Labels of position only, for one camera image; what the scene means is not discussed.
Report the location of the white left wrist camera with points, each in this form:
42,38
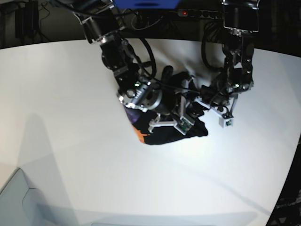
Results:
226,120

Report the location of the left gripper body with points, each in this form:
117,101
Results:
217,100

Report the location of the black box on floor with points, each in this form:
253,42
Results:
27,20

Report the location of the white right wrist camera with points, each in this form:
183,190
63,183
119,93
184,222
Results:
184,124

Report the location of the blue box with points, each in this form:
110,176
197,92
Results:
148,4

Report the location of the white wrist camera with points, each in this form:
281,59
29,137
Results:
184,124
226,120

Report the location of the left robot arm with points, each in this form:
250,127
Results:
236,25

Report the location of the black t-shirt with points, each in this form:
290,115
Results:
163,135

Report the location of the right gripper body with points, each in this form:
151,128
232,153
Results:
169,102

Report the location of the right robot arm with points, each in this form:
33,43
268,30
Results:
139,89

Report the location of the black power strip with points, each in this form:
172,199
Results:
199,14

